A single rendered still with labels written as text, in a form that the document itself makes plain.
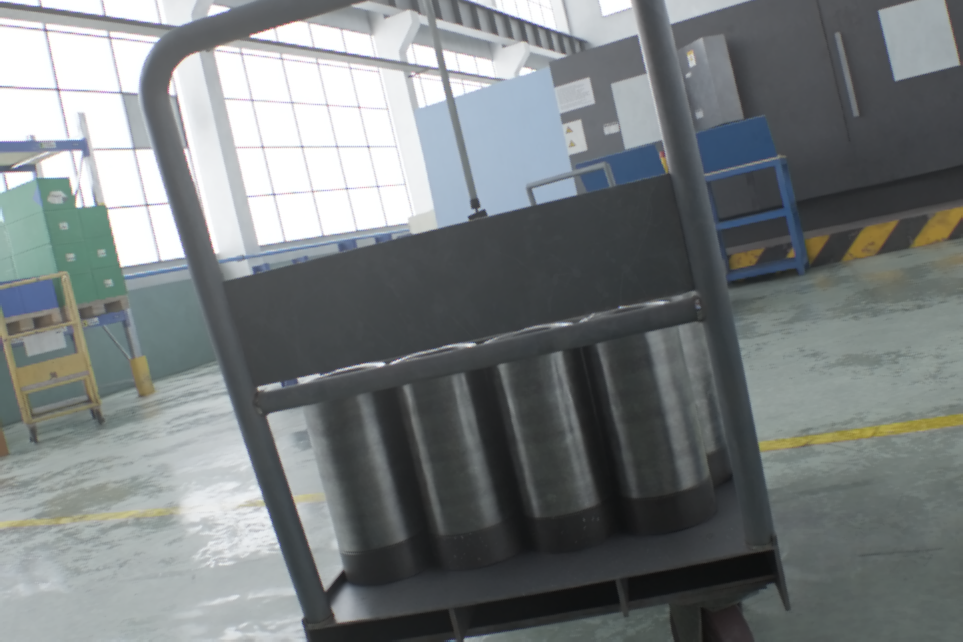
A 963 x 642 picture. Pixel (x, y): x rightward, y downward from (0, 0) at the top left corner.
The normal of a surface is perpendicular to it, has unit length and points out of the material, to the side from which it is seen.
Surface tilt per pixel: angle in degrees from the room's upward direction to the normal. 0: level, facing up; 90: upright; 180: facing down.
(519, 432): 90
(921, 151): 90
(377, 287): 98
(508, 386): 90
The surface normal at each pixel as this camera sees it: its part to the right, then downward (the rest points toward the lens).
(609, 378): -0.65, 0.19
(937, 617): -0.23, -0.97
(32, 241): -0.40, 0.15
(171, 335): 0.88, -0.18
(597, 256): -0.11, 0.22
